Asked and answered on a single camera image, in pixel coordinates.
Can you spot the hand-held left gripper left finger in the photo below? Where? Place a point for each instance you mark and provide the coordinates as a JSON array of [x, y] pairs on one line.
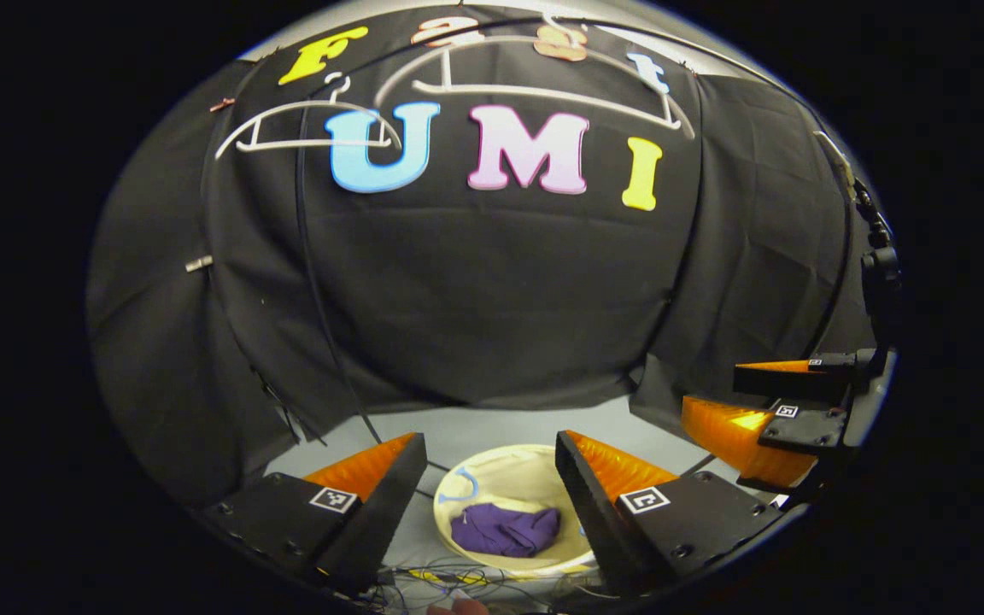
[[385, 512]]

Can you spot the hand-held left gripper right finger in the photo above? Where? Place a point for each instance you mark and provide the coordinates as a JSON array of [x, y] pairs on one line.
[[599, 521]]

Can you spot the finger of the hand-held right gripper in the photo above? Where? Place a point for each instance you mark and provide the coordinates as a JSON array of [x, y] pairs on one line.
[[808, 431], [799, 382]]

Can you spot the purple shirt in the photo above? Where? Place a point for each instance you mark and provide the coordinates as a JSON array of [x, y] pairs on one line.
[[505, 531]]

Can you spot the cream laundry hamper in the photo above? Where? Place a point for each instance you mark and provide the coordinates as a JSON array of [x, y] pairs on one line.
[[509, 478]]

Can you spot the white clothes hanger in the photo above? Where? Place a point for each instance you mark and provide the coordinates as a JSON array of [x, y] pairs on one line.
[[543, 91], [313, 144]]

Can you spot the black clothes rack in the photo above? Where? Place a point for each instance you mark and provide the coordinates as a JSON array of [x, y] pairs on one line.
[[306, 256]]

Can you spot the black stand with clamp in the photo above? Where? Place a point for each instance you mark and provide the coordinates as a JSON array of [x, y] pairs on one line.
[[881, 260]]

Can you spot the black backdrop cloth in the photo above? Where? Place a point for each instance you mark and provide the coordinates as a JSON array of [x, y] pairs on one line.
[[500, 299]]

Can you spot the silver clip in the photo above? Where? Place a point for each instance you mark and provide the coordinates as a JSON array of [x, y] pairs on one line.
[[198, 263]]

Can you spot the pink clip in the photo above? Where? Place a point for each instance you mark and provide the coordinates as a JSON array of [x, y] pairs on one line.
[[221, 104]]

